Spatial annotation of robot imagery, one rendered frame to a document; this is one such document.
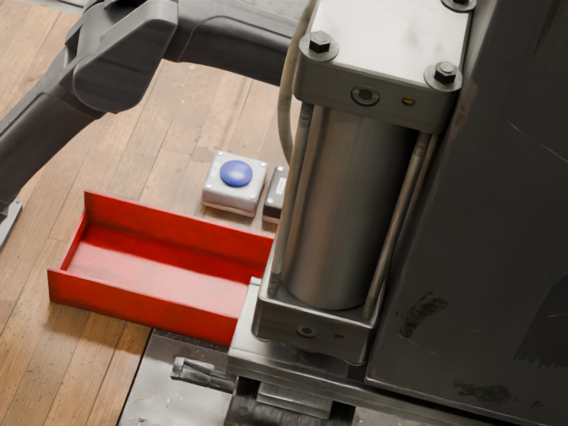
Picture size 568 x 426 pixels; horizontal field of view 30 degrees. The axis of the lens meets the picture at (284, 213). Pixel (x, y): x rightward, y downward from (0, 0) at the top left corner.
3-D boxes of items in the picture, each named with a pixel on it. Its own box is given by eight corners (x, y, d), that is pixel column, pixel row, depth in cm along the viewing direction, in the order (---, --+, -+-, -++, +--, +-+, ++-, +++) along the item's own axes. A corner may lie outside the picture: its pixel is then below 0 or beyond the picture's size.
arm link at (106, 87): (422, 37, 101) (112, -69, 91) (433, 105, 95) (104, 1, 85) (362, 120, 109) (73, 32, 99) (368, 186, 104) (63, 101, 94)
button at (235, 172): (223, 166, 131) (225, 155, 129) (254, 173, 130) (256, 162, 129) (215, 188, 128) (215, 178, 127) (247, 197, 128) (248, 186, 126)
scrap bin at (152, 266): (85, 220, 125) (84, 188, 120) (291, 273, 124) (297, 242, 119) (49, 301, 118) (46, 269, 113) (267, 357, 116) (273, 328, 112)
